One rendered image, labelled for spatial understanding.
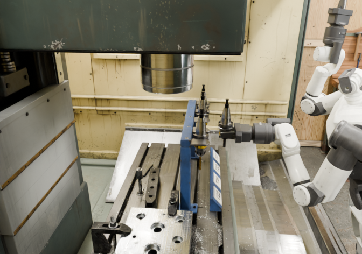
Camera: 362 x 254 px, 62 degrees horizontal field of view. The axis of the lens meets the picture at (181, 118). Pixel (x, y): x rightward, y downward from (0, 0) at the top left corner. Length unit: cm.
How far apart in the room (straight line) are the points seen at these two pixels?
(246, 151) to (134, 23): 140
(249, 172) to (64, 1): 144
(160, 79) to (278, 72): 124
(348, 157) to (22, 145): 101
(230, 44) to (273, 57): 121
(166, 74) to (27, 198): 59
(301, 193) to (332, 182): 13
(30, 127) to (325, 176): 99
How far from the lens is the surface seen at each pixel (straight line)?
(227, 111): 125
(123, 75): 202
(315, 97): 164
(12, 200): 103
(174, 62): 82
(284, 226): 154
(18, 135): 100
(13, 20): 89
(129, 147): 203
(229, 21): 75
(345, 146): 110
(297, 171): 128
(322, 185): 119
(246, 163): 194
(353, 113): 122
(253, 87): 197
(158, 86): 83
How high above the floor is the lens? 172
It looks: 22 degrees down
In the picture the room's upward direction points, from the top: straight up
